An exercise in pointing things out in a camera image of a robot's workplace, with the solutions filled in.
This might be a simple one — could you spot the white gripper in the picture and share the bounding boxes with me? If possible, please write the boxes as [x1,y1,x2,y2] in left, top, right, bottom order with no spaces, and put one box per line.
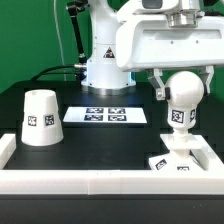
[116,15,224,101]

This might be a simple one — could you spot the white lamp bulb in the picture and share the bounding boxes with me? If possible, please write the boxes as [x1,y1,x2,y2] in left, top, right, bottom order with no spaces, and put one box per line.
[166,71,204,139]

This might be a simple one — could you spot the white lamp base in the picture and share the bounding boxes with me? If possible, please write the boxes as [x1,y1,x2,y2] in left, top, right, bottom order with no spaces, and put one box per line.
[148,134,203,172]

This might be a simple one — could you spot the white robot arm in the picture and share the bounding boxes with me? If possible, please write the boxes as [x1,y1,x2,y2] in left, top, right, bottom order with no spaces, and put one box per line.
[82,0,224,100]

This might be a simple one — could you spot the white lamp shade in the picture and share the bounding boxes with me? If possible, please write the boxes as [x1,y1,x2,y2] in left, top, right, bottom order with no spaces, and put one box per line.
[21,89,63,146]

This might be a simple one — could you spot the white marker plate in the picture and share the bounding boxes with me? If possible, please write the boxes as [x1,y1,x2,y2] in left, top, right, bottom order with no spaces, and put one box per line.
[63,107,147,124]

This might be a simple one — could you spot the white U-shaped fence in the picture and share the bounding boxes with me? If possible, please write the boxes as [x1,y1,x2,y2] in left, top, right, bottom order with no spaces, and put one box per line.
[0,134,224,195]

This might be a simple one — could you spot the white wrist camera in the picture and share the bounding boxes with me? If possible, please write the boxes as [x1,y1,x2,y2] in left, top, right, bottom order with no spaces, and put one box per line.
[116,0,205,23]

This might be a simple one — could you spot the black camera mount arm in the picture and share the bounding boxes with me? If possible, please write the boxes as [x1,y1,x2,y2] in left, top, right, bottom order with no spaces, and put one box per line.
[66,0,88,63]

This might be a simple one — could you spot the black cable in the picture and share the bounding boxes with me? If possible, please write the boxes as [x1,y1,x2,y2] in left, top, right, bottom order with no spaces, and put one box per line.
[30,64,88,82]

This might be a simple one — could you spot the grey thin cable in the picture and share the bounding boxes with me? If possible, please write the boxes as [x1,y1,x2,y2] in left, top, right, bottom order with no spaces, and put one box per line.
[53,0,68,82]

